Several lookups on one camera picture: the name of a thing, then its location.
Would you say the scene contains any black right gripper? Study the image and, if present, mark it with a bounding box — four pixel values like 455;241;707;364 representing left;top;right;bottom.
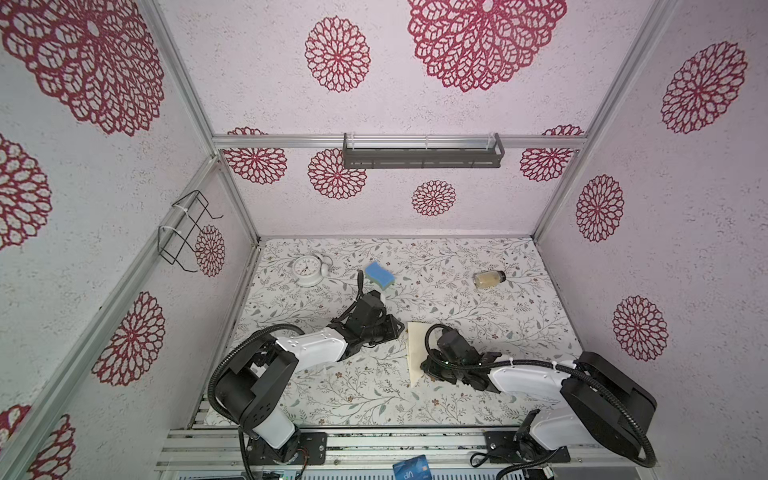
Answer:
419;344;467;380

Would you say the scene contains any cream square paper sheet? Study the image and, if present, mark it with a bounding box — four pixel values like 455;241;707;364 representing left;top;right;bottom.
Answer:
406;322;431;388

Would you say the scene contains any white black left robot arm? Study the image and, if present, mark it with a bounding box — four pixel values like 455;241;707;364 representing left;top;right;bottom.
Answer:
206;290;405;455

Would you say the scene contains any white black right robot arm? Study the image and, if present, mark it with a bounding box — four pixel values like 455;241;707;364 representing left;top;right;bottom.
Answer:
407;324;657;468

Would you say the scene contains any blue yellow sponge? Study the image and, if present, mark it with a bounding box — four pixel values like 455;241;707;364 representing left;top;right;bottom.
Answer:
364;261;395;290

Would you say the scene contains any white alarm clock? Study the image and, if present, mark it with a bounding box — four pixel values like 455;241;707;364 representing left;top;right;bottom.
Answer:
291;254;333;288

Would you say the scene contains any glass jar with black lid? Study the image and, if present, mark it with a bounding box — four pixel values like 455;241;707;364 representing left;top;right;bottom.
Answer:
473;270;506;290

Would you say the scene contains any blue card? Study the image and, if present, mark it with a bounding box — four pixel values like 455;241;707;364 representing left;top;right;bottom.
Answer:
392;455;433;480

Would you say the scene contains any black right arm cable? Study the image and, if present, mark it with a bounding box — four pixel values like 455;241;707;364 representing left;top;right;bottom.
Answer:
423;323;658;469

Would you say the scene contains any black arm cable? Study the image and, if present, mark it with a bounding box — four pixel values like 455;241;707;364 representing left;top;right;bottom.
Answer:
423;323;658;469
206;269;367;427

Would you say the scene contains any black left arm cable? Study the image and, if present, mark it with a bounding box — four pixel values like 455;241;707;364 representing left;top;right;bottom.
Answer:
206;269;367;427

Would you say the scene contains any black wire wall basket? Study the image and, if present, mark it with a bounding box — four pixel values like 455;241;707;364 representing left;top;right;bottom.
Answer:
156;189;224;274

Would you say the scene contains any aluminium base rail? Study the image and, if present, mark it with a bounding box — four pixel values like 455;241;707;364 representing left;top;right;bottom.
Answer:
149;427;662;479

